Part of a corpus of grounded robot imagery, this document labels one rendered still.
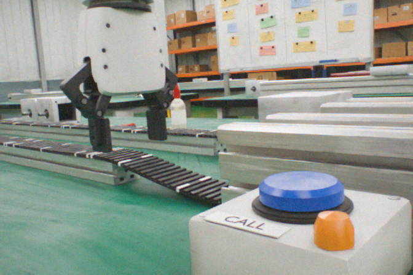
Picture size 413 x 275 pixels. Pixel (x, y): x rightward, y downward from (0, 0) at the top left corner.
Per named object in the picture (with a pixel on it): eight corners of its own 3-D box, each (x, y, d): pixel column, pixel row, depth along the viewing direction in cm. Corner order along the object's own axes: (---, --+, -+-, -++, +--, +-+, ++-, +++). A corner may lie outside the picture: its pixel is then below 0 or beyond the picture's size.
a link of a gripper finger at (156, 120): (161, 88, 55) (165, 135, 55) (143, 89, 52) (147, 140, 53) (177, 87, 52) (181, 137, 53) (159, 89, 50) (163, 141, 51)
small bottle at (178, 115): (189, 129, 98) (185, 82, 97) (175, 131, 96) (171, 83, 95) (184, 128, 101) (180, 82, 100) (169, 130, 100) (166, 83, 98)
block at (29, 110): (16, 127, 132) (12, 99, 131) (48, 123, 141) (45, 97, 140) (30, 129, 126) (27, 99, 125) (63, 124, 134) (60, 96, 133)
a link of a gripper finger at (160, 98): (155, 69, 53) (155, 109, 54) (127, 65, 50) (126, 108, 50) (170, 68, 52) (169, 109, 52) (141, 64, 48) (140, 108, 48)
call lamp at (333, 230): (306, 245, 15) (305, 213, 15) (324, 231, 16) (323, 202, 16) (345, 254, 14) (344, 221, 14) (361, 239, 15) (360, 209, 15)
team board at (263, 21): (212, 169, 391) (198, -35, 369) (241, 159, 430) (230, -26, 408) (367, 188, 298) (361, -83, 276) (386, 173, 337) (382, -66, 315)
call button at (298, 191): (244, 223, 19) (241, 183, 19) (286, 201, 22) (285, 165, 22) (321, 242, 16) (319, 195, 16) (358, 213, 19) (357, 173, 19)
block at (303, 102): (250, 170, 52) (246, 98, 51) (297, 153, 61) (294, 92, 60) (313, 178, 46) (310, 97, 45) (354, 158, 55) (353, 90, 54)
